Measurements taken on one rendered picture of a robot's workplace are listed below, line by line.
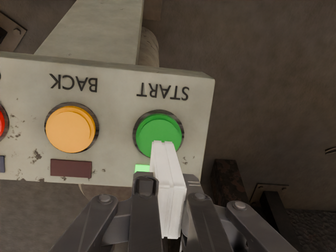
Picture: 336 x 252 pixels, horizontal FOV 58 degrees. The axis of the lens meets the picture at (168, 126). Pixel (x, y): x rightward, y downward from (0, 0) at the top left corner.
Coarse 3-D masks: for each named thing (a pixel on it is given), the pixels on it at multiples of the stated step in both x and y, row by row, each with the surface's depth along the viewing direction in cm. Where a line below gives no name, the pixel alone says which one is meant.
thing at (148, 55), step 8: (144, 32) 78; (144, 40) 73; (152, 40) 77; (144, 48) 69; (152, 48) 73; (144, 56) 66; (152, 56) 69; (144, 64) 63; (152, 64) 66; (80, 184) 42; (88, 184) 42; (88, 192) 43; (96, 192) 43; (104, 192) 43; (112, 192) 43; (120, 192) 43; (128, 192) 43; (120, 200) 44
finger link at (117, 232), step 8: (128, 200) 15; (120, 208) 14; (128, 208) 14; (120, 216) 13; (128, 216) 14; (112, 224) 13; (120, 224) 13; (128, 224) 14; (104, 232) 13; (112, 232) 13; (120, 232) 14; (128, 232) 14; (104, 240) 13; (112, 240) 14; (120, 240) 14
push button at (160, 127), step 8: (144, 120) 26; (152, 120) 26; (160, 120) 26; (168, 120) 26; (144, 128) 26; (152, 128) 26; (160, 128) 26; (168, 128) 26; (176, 128) 26; (136, 136) 26; (144, 136) 26; (152, 136) 26; (160, 136) 26; (168, 136) 26; (176, 136) 26; (144, 144) 26; (176, 144) 26; (144, 152) 27
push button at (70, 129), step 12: (60, 108) 25; (72, 108) 25; (48, 120) 25; (60, 120) 25; (72, 120) 25; (84, 120) 25; (48, 132) 25; (60, 132) 25; (72, 132) 25; (84, 132) 25; (60, 144) 25; (72, 144) 26; (84, 144) 26
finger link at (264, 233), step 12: (228, 204) 14; (240, 204) 14; (228, 216) 14; (240, 216) 13; (252, 216) 13; (240, 228) 13; (252, 228) 13; (264, 228) 13; (252, 240) 12; (264, 240) 12; (276, 240) 12
